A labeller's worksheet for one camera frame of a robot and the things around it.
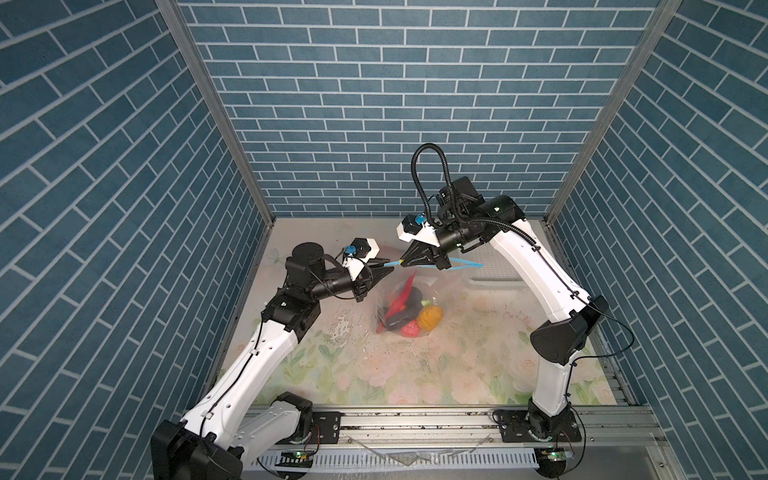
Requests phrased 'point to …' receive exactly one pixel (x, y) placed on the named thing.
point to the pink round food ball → (412, 329)
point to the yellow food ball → (429, 317)
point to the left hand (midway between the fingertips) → (388, 266)
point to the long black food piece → (408, 314)
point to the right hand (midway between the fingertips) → (400, 255)
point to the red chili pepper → (397, 302)
